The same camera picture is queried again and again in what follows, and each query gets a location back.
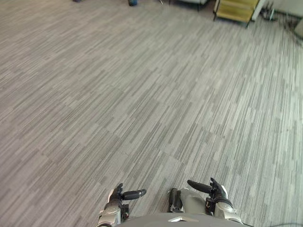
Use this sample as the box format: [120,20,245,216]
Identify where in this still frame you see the dark robot right foot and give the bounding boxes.
[168,188,182,213]

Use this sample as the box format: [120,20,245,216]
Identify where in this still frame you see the white leaning board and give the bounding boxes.
[250,0,271,22]

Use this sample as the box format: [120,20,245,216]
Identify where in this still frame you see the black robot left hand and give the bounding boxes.
[107,183,147,205]

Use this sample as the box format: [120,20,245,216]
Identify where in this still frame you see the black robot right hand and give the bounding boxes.
[187,177,234,207]

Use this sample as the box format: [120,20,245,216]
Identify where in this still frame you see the black stand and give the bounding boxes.
[260,0,279,22]

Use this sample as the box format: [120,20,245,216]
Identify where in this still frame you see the silver robot right leg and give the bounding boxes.
[179,187,207,215]

